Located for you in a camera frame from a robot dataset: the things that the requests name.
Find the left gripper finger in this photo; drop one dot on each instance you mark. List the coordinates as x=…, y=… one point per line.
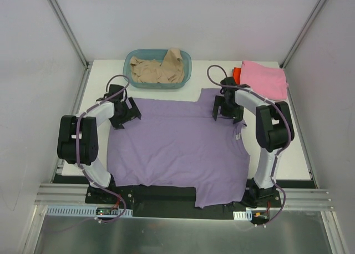
x=116, y=123
x=133, y=111

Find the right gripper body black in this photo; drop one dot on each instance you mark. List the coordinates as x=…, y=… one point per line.
x=227, y=108

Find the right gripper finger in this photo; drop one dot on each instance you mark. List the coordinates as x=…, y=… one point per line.
x=238, y=116
x=217, y=104

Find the purple t shirt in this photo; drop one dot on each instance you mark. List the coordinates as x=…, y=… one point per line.
x=180, y=144

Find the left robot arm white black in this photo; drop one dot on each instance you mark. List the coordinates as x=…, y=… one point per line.
x=78, y=134

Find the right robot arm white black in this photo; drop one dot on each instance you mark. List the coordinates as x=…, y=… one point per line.
x=273, y=129

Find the orange folded t shirt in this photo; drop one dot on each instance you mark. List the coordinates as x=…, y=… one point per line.
x=236, y=75

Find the pink folded t shirt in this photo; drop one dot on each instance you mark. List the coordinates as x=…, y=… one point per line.
x=268, y=82

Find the beige t shirt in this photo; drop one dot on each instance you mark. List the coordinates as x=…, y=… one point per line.
x=169, y=71

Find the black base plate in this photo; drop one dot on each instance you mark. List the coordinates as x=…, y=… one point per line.
x=172, y=202

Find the right grey cable duct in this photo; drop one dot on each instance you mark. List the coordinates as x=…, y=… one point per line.
x=242, y=215

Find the grey cable duct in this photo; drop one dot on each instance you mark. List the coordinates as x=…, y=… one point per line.
x=87, y=211
x=242, y=215

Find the front aluminium rail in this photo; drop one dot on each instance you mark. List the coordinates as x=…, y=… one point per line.
x=74, y=194

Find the left grey cable duct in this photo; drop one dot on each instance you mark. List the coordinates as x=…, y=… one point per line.
x=87, y=211

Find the left aluminium frame post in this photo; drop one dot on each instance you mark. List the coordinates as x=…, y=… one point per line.
x=54, y=4

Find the aluminium frame post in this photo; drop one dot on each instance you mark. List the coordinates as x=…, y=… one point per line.
x=315, y=12
x=54, y=4

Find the right aluminium frame post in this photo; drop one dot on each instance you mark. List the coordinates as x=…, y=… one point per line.
x=315, y=12

